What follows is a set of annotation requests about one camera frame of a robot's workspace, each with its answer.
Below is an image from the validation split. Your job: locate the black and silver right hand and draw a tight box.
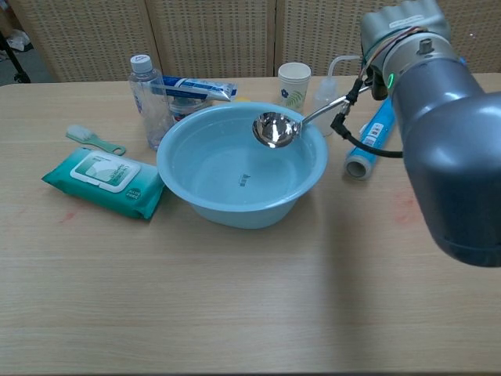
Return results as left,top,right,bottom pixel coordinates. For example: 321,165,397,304
359,0,452,99

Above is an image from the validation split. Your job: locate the stainless steel ladle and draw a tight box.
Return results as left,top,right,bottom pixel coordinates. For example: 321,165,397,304
251,83,371,150

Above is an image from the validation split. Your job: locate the light blue bowl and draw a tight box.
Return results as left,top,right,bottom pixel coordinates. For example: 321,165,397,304
156,101,329,230

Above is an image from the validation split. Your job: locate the woven folding screen panel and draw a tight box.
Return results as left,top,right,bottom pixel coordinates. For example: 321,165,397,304
6,0,162,84
272,0,406,78
143,0,279,81
444,0,501,76

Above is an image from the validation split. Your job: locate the translucent squeeze bottle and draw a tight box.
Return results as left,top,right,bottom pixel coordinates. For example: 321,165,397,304
311,55,363,138

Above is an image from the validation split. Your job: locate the blue cling film roll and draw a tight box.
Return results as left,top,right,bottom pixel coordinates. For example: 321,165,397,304
343,56,467,181

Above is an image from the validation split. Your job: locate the white paper cup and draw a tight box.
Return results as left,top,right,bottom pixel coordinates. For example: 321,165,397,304
277,62,313,114

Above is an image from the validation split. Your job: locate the blue and white toothpaste tube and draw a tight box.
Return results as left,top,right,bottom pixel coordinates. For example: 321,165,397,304
150,74,240,104

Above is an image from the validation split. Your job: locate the round clear jar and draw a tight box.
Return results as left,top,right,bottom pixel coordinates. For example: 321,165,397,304
169,96,209,124

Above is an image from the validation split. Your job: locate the clear plastic bottle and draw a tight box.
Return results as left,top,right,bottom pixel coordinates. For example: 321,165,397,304
128,54,175,152

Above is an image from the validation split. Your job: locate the green wet wipes pack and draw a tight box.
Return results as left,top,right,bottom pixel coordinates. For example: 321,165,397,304
41,146,166,222

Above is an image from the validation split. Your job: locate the black tripod stand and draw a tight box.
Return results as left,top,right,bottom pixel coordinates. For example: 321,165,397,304
0,30,32,84

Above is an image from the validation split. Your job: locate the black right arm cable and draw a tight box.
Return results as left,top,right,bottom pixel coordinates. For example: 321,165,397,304
330,77,405,160

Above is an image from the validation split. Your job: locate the green handled white brush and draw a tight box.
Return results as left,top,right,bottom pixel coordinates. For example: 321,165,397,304
65,124,128,157

